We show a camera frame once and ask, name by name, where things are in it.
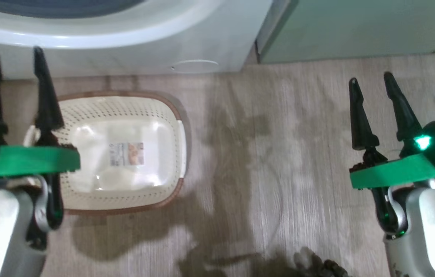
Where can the large pale green cabinet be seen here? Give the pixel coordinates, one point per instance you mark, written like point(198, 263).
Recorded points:
point(355, 27)

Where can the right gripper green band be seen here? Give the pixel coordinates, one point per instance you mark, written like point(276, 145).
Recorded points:
point(394, 173)

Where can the printed label inside basket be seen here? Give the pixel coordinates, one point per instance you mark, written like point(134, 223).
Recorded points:
point(127, 154)

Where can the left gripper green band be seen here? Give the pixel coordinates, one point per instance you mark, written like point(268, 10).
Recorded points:
point(29, 161)

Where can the dark lumpy object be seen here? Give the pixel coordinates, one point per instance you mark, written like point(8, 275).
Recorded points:
point(321, 265)

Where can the round white filter cover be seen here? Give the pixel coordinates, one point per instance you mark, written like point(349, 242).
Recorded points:
point(195, 66)

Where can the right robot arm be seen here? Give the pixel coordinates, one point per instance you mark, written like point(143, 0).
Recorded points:
point(429, 234)

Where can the cream perforated laundry basket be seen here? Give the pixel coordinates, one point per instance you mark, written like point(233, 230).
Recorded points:
point(163, 115)

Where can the white front-load washing machine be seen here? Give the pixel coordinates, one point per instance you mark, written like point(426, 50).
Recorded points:
point(144, 54)

